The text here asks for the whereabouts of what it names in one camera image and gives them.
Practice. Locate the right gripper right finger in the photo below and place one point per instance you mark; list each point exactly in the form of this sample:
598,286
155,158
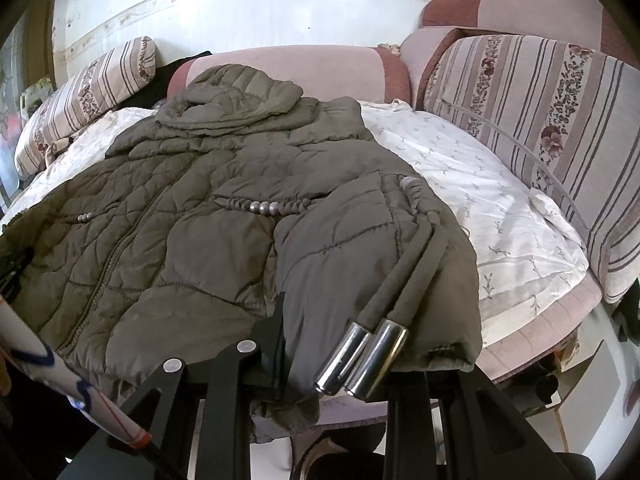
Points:
457,425

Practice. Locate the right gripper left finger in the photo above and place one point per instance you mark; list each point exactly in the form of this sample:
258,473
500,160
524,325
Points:
198,416

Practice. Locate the olive quilted hooded coat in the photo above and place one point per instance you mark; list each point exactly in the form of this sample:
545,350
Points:
239,196

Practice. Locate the white patterned bed quilt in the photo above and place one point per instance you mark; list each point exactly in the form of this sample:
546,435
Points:
527,256

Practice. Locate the black garment behind bolster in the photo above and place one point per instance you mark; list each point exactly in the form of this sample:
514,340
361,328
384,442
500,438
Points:
157,88

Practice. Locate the striped floral cushion right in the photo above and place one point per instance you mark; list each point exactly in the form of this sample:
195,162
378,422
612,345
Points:
564,119

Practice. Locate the striped floral pillow left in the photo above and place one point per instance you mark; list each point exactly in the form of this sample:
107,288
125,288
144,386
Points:
104,83

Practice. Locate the pink bolster cushion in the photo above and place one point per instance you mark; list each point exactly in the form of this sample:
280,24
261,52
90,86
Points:
324,72

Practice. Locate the pink cushion corner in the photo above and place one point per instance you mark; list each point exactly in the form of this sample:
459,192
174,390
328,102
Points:
421,51

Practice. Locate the pink red cushion upper right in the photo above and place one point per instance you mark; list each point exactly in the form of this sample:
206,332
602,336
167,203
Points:
582,22

